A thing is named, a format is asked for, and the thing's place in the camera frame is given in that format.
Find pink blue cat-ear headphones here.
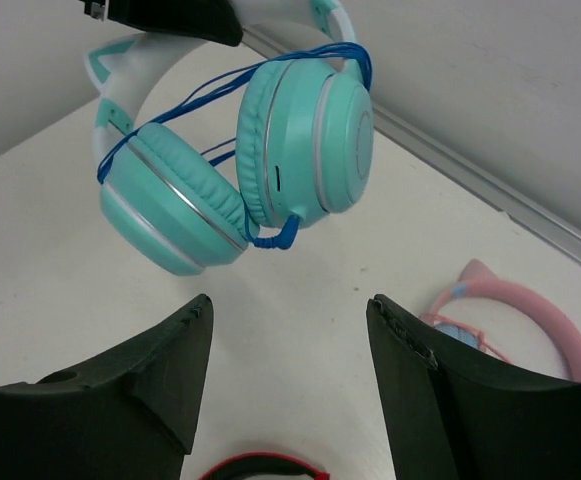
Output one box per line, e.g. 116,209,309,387
419,259,581,383

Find blue headphone cable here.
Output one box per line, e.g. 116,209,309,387
97,42,374,253

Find red black headphones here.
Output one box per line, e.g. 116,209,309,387
201,452,331,480

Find teal cat-ear headphones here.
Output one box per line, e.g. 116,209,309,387
85,1,374,276

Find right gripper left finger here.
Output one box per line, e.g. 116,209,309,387
0,294,214,479

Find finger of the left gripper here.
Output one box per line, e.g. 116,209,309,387
83,0,243,47

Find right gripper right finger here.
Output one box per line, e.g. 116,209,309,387
366,294,581,479

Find aluminium table frame rail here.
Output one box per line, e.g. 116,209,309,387
242,24,581,281

